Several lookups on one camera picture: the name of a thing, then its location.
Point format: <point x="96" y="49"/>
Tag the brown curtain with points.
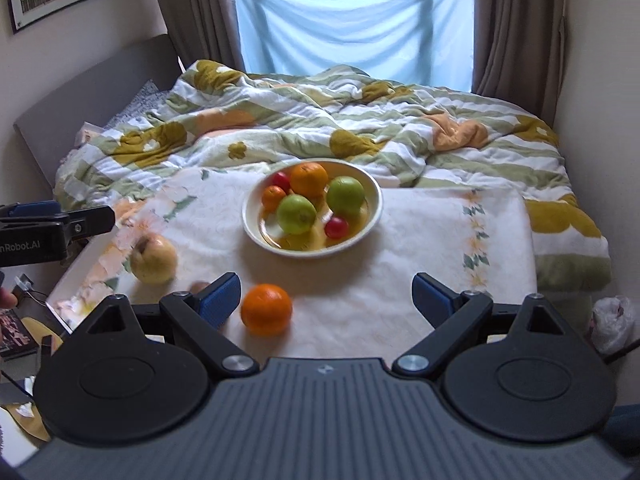
<point x="520" y="35"/>
<point x="200" y="10"/>

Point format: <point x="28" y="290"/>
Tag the small tangerine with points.
<point x="273" y="199"/>

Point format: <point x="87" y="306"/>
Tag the person's dark trouser leg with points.
<point x="625" y="425"/>

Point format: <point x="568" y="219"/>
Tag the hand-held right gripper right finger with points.
<point x="432" y="300"/>

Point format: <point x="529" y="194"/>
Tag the brown kiwi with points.
<point x="199" y="287"/>

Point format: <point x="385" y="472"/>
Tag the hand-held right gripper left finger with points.
<point x="220" y="300"/>

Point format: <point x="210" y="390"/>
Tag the small white box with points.
<point x="91" y="134"/>

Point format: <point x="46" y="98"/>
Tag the yellow side table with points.
<point x="30" y="430"/>

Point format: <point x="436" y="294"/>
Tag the red cherry tomato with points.
<point x="336" y="227"/>
<point x="281" y="180"/>

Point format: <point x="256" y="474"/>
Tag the orange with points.
<point x="309" y="180"/>
<point x="266" y="310"/>

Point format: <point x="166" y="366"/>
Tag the grey headboard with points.
<point x="75" y="95"/>

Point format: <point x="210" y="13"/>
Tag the grey patterned pillow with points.
<point x="135" y="105"/>

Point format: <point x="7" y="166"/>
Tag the crumpled white tissue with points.
<point x="26" y="410"/>

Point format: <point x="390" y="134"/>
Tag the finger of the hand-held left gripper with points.
<point x="35" y="208"/>
<point x="90" y="222"/>

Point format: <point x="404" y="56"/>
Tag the green apple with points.
<point x="346" y="195"/>
<point x="296" y="214"/>

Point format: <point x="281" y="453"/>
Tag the yellow apple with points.
<point x="154" y="260"/>

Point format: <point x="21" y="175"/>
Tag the white floral tablecloth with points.
<point x="400" y="260"/>

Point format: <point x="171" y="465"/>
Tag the dark printed book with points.
<point x="15" y="332"/>

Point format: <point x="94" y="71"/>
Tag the cream ceramic bowl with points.
<point x="372" y="210"/>

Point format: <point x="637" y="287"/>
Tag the white charger plug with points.
<point x="24" y="284"/>

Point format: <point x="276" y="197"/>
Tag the person's left hand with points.
<point x="7" y="299"/>

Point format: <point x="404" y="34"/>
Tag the green striped floral blanket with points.
<point x="350" y="110"/>

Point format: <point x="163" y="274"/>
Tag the white plastic bag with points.
<point x="612" y="322"/>

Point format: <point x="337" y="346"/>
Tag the light blue window cloth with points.
<point x="350" y="20"/>

